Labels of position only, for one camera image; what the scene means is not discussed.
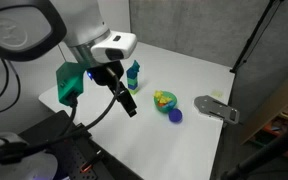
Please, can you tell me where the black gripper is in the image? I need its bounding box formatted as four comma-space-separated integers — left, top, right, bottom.
87, 60, 139, 119

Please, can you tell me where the teal blue toy object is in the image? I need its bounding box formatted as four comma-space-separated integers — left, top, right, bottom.
129, 59, 141, 74

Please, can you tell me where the green bowl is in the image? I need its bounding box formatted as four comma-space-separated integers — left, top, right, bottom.
153, 90, 179, 114

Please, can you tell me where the light green toy block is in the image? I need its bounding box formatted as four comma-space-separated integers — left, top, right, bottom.
128, 87, 140, 96

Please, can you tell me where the yellow toy figure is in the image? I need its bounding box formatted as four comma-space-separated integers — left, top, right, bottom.
153, 90, 172, 105

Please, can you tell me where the blue ball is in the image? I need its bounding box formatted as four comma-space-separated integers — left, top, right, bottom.
168, 108, 184, 124

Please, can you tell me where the black perforated base board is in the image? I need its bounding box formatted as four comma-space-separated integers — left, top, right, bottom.
17, 109, 142, 180

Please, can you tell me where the black tripod pole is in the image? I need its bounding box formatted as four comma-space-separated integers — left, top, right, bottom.
229, 0, 286, 74

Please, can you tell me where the wooden board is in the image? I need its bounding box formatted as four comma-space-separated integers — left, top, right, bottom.
239, 70, 288, 145

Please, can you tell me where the thick black pole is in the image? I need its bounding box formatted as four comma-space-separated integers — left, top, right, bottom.
220, 117, 288, 180

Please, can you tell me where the shelf with colourful toys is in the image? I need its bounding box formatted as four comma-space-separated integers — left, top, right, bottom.
247, 98, 288, 165

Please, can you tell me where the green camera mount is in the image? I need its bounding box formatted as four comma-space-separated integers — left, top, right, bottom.
55, 61, 87, 108

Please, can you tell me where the grey metal bracket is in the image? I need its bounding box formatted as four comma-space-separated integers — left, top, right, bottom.
193, 94, 241, 126

